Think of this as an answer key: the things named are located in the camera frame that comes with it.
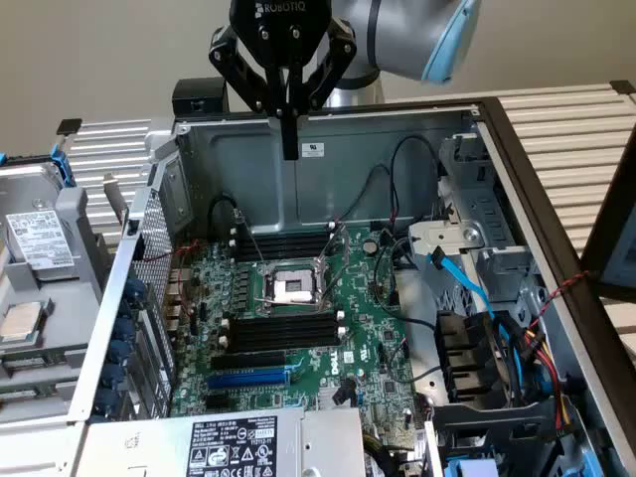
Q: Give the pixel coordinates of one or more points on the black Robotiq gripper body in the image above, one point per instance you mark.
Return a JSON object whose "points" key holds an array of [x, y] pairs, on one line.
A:
{"points": [[280, 25]]}

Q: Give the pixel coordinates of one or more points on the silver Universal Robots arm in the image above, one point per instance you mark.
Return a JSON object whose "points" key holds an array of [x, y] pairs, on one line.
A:
{"points": [[397, 40]]}

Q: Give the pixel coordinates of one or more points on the black RAM slot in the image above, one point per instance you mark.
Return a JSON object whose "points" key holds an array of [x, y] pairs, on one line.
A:
{"points": [[288, 237], [283, 345], [288, 243], [288, 249], [283, 319], [283, 336], [283, 328]]}

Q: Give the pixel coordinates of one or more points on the green RAM stick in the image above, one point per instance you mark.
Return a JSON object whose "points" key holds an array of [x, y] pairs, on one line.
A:
{"points": [[25, 363]]}

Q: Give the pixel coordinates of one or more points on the black box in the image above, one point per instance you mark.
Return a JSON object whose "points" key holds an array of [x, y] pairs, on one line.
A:
{"points": [[196, 97]]}

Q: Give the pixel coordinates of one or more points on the open PC case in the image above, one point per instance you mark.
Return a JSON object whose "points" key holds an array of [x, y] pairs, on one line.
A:
{"points": [[348, 164]]}

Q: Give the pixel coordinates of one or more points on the grey case latch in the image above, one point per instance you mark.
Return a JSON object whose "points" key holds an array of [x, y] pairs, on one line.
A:
{"points": [[159, 144]]}

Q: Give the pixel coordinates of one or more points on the thin metal locking lever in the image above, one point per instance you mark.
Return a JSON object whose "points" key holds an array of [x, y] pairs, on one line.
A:
{"points": [[251, 237]]}

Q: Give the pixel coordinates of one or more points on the round coin battery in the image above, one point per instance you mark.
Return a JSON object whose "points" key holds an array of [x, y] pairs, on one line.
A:
{"points": [[369, 246]]}

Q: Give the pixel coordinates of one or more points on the silver metal disk bay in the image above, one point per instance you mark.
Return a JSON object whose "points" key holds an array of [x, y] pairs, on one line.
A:
{"points": [[447, 238]]}

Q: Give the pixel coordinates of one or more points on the CPU socket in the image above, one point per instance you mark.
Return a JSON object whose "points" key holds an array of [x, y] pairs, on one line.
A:
{"points": [[290, 288]]}

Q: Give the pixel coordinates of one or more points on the green Dell motherboard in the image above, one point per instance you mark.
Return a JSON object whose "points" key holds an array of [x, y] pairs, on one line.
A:
{"points": [[358, 308]]}

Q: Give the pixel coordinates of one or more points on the silver hard disk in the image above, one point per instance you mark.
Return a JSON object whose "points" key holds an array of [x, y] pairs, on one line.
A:
{"points": [[40, 238]]}

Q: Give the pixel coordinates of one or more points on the blue expansion card retainer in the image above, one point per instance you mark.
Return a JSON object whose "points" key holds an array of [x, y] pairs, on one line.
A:
{"points": [[121, 330]]}

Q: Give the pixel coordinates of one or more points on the long black expansion slot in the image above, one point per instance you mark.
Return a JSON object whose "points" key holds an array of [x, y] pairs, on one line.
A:
{"points": [[248, 360]]}

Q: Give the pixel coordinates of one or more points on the blue expansion slot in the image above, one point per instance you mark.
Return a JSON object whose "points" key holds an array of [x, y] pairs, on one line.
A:
{"points": [[248, 378]]}

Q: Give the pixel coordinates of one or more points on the black plastic disk bay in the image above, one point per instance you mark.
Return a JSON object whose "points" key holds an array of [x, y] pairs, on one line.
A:
{"points": [[467, 348]]}

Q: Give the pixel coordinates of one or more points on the black framed panel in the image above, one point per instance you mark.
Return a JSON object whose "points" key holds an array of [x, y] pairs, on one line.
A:
{"points": [[603, 238]]}

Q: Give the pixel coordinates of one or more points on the silver chipset heatsink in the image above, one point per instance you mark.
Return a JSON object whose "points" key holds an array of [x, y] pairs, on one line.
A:
{"points": [[325, 397]]}

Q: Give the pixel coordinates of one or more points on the silver CPU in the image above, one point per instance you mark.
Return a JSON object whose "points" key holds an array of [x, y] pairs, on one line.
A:
{"points": [[20, 320]]}

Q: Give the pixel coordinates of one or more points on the short black expansion slot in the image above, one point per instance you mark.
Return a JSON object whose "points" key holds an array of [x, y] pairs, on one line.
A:
{"points": [[221, 402]]}

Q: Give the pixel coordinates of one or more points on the silver power supply with label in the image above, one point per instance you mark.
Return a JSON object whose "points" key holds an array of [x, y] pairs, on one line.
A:
{"points": [[149, 447]]}

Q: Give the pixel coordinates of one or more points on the blue plastic tab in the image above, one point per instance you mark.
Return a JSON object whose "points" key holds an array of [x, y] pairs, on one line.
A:
{"points": [[469, 469]]}

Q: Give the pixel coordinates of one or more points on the metal slot bracket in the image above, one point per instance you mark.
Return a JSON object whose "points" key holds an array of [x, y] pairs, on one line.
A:
{"points": [[113, 199]]}

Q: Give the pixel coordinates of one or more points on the blue plastic bracket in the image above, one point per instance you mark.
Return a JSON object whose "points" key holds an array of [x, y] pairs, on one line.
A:
{"points": [[62, 166]]}

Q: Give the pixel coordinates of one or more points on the black plastic frame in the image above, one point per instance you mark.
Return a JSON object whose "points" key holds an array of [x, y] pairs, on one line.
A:
{"points": [[497, 417]]}

